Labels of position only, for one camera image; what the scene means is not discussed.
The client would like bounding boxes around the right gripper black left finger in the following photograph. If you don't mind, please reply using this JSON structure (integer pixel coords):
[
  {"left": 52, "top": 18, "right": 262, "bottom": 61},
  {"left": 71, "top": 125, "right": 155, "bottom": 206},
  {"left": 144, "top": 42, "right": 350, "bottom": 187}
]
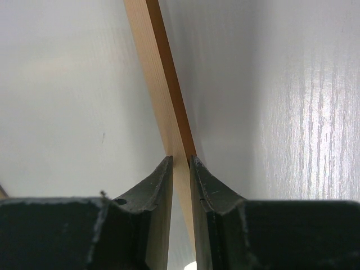
[{"left": 1, "top": 156, "right": 173, "bottom": 269}]

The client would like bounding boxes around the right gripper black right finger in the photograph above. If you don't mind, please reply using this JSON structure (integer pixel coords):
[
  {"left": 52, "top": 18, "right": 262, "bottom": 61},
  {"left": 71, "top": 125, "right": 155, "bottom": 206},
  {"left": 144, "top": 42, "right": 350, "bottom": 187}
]
[{"left": 190, "top": 156, "right": 359, "bottom": 269}]

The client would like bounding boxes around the wooden picture frame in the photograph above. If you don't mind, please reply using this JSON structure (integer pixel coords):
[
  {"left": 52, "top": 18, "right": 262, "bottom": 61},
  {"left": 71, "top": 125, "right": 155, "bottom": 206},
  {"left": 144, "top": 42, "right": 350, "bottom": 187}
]
[{"left": 124, "top": 1, "right": 196, "bottom": 245}]

